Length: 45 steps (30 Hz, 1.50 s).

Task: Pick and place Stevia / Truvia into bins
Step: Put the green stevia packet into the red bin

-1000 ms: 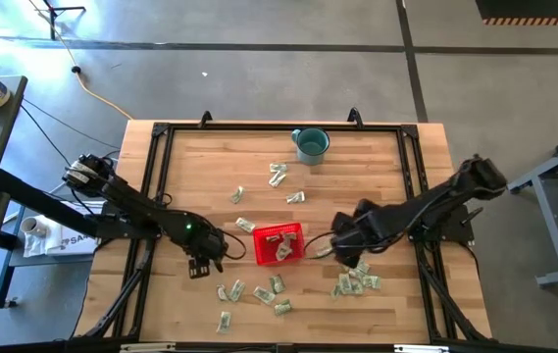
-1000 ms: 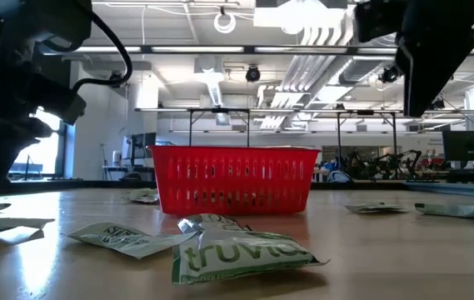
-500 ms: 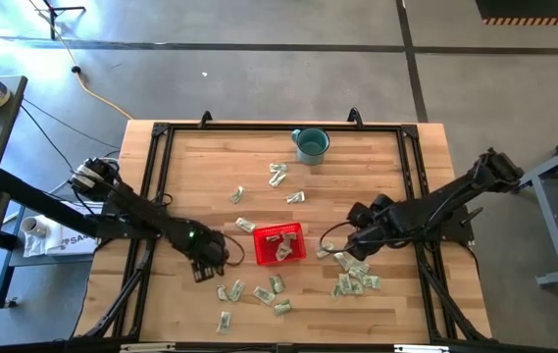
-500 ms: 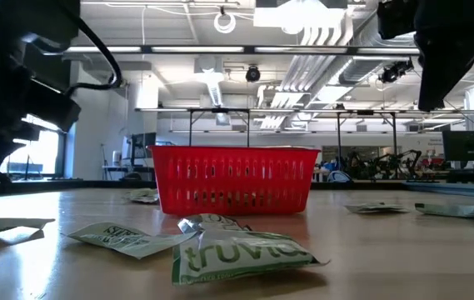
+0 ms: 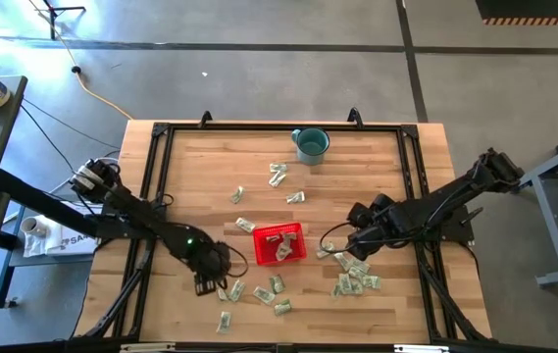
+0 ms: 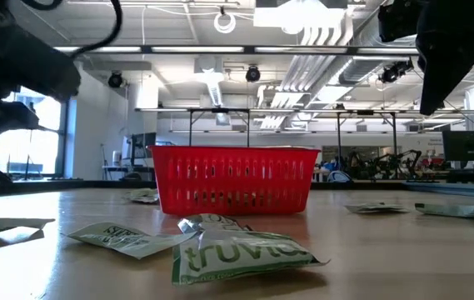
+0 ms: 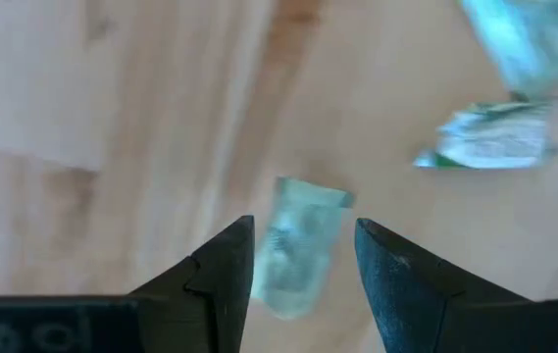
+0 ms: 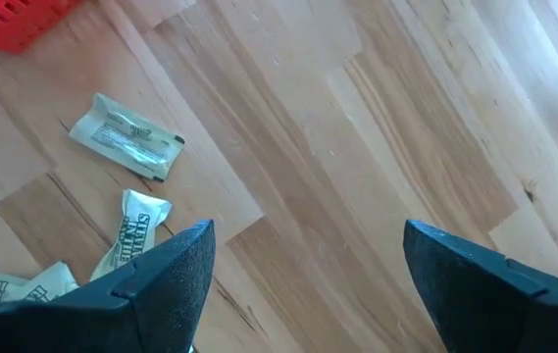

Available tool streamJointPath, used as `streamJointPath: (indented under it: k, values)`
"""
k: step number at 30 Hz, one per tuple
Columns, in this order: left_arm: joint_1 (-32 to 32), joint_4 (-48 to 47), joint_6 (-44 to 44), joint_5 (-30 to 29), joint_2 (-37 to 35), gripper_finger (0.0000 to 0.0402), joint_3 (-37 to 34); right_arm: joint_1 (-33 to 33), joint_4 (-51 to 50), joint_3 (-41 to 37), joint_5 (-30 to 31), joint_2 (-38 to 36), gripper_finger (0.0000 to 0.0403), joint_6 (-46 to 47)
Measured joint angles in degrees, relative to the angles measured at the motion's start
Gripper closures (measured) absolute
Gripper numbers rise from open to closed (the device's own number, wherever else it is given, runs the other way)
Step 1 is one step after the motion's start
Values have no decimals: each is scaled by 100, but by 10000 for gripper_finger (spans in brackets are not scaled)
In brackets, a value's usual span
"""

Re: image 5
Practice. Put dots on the red plastic basket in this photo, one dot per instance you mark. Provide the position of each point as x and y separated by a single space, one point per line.
264 255

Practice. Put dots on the green white Stevia packet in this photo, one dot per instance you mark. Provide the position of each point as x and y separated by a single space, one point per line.
237 290

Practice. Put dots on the black tripod stand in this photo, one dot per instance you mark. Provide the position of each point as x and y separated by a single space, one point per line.
53 22

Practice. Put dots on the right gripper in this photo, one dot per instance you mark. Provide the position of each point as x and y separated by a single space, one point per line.
374 233

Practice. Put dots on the white metal bracket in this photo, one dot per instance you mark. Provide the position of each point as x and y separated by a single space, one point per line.
421 348
147 347

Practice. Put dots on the blue metal stand leg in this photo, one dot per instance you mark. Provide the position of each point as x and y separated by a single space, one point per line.
5 272

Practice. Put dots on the black hazard striped mat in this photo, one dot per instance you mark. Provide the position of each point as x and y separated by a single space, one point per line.
533 10

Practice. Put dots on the white printed bag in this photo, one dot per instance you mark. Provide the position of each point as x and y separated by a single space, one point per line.
67 243

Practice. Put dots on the green white Truvia packet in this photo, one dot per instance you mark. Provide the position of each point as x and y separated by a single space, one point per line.
264 294

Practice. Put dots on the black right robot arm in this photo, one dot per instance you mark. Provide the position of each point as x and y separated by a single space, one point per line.
445 196

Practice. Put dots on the black diagonal beam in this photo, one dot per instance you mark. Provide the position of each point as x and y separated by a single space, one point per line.
38 201

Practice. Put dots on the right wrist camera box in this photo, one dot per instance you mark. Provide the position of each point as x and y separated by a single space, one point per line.
364 212

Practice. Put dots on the black table clamp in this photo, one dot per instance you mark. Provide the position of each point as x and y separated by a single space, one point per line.
205 119
355 117

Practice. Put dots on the white paper cup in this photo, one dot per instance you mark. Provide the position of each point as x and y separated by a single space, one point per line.
33 227

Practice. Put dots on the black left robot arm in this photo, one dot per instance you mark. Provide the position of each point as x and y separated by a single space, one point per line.
136 211

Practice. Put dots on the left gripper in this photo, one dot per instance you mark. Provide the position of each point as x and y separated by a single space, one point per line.
212 265

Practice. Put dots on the teal enamel mug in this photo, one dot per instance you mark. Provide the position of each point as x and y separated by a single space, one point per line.
313 147

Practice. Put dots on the grey-blue metal table frame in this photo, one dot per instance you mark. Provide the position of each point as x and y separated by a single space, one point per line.
550 225

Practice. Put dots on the black aluminium table frame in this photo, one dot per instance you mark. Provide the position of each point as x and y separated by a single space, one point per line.
283 126

